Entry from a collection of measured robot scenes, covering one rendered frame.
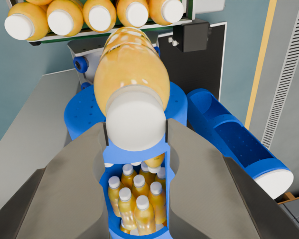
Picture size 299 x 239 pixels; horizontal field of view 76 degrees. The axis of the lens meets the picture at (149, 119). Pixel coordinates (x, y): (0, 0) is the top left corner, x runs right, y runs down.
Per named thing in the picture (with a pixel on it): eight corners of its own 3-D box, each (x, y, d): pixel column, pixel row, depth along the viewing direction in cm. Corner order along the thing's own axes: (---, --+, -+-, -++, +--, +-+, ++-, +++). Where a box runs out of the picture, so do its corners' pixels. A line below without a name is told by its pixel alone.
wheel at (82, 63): (83, 75, 51) (90, 73, 52) (79, 58, 48) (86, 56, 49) (74, 72, 53) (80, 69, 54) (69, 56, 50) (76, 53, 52)
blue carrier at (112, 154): (120, 228, 106) (124, 295, 83) (72, 82, 55) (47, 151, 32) (170, 217, 109) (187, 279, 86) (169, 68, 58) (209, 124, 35)
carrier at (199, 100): (214, 108, 175) (209, 82, 158) (289, 191, 105) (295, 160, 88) (185, 121, 176) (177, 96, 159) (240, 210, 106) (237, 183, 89)
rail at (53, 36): (31, 39, 47) (27, 42, 44) (30, 36, 46) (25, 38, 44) (187, 21, 52) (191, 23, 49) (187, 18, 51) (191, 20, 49)
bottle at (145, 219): (155, 220, 75) (153, 191, 64) (157, 240, 69) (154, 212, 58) (137, 221, 75) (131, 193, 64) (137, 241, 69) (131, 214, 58)
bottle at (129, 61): (159, 60, 30) (199, 133, 14) (120, 81, 31) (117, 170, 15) (138, 14, 26) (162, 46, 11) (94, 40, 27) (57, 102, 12)
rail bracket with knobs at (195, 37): (165, 44, 59) (175, 54, 51) (164, 19, 55) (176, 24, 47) (195, 41, 60) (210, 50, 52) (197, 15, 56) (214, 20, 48)
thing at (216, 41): (167, 165, 229) (171, 175, 217) (150, 31, 141) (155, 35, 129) (208, 154, 234) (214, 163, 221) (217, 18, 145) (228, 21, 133)
